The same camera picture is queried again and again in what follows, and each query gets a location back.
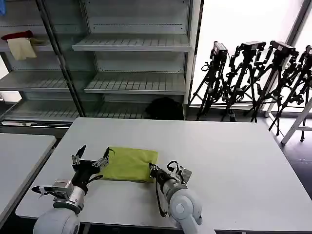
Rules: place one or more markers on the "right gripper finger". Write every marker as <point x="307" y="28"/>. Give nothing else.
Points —
<point x="152" y="166"/>

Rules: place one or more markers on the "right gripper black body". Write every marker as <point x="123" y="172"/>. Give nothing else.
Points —
<point x="161" y="174"/>

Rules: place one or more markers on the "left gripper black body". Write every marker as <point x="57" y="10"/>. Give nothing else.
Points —
<point x="84" y="170"/>

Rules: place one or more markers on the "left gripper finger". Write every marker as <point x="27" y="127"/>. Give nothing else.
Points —
<point x="78" y="154"/>
<point x="104" y="159"/>

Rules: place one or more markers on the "green cloth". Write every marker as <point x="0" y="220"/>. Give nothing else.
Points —
<point x="131" y="165"/>

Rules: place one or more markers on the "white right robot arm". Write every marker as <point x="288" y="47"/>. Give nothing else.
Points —
<point x="182" y="207"/>

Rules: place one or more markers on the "white side table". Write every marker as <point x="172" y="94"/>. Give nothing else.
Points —
<point x="19" y="156"/>

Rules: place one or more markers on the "grey shelf rack with cloths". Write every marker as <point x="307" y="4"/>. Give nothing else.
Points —
<point x="29" y="78"/>

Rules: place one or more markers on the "dark slanted pole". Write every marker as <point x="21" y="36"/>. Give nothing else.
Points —
<point x="62" y="61"/>

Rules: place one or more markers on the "grey metal shelf rack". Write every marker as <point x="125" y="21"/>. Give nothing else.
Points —
<point x="136" y="44"/>

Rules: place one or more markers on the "white step ladder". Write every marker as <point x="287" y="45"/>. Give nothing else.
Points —
<point x="296" y="122"/>

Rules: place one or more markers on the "black camera tripod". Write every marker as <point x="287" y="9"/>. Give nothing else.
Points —
<point x="280" y="48"/>
<point x="219" y="52"/>
<point x="307" y="58"/>
<point x="251" y="46"/>

